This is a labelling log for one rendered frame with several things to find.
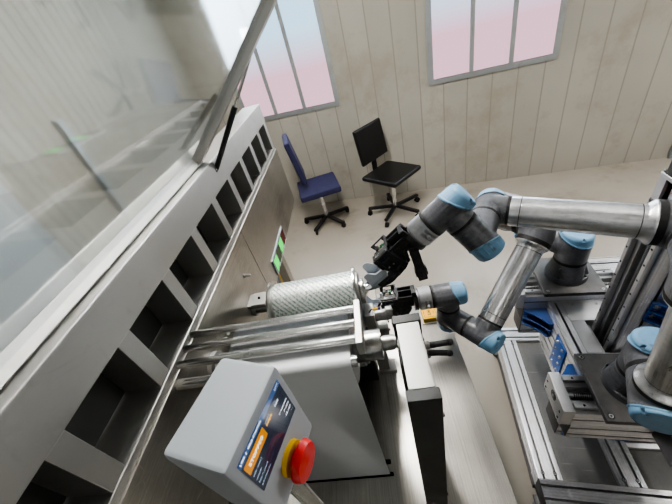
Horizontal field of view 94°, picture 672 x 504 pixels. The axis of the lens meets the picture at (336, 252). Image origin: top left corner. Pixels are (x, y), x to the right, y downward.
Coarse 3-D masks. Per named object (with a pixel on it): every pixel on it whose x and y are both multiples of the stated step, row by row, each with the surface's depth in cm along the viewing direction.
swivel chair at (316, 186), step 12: (288, 144) 305; (300, 168) 322; (312, 180) 351; (324, 180) 343; (336, 180) 337; (300, 192) 334; (312, 192) 327; (324, 192) 324; (336, 192) 327; (324, 204) 354; (312, 216) 371; (324, 216) 362
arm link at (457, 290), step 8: (432, 288) 99; (440, 288) 98; (448, 288) 98; (456, 288) 97; (464, 288) 97; (432, 296) 98; (440, 296) 97; (448, 296) 97; (456, 296) 96; (464, 296) 96; (440, 304) 98; (448, 304) 98; (456, 304) 98; (448, 312) 100
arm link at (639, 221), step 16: (480, 192) 85; (496, 192) 81; (496, 208) 77; (512, 208) 76; (528, 208) 74; (544, 208) 72; (560, 208) 71; (576, 208) 69; (592, 208) 68; (608, 208) 67; (624, 208) 65; (640, 208) 64; (656, 208) 62; (512, 224) 78; (528, 224) 75; (544, 224) 73; (560, 224) 71; (576, 224) 70; (592, 224) 68; (608, 224) 66; (624, 224) 65; (640, 224) 64; (656, 224) 62; (640, 240) 66; (656, 240) 63
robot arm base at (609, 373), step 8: (616, 360) 92; (608, 368) 95; (616, 368) 92; (600, 376) 98; (608, 376) 94; (616, 376) 91; (624, 376) 89; (608, 384) 94; (616, 384) 91; (624, 384) 89; (616, 392) 92; (624, 392) 91; (624, 400) 90
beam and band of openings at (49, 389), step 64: (256, 128) 132; (192, 192) 75; (128, 256) 53; (192, 256) 76; (64, 320) 43; (128, 320) 50; (192, 320) 67; (64, 384) 39; (128, 384) 54; (0, 448) 32; (64, 448) 38; (128, 448) 47
